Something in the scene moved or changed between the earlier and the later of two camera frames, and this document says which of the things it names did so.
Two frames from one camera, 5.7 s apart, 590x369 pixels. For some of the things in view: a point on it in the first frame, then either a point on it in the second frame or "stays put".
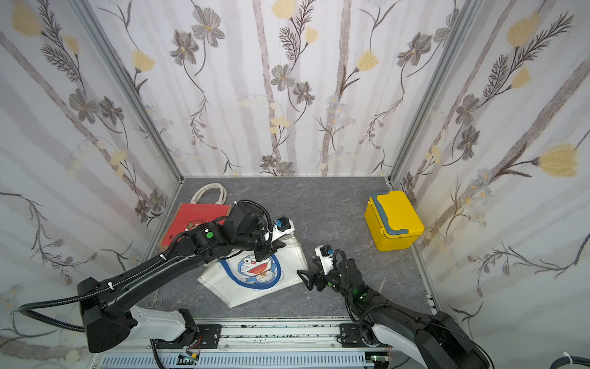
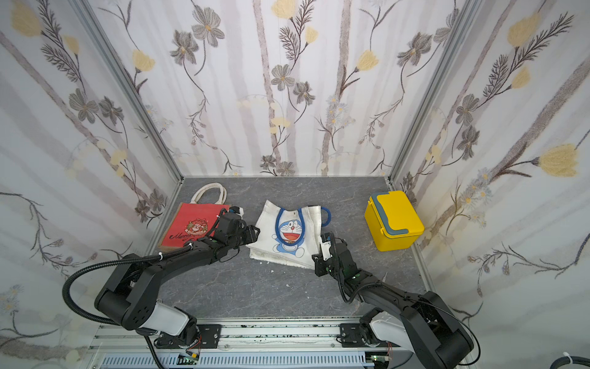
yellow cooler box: [394, 222] stays put
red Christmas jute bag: [189, 216] stays put
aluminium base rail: [303, 343] stays put
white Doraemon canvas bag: [237, 277] → [290, 237]
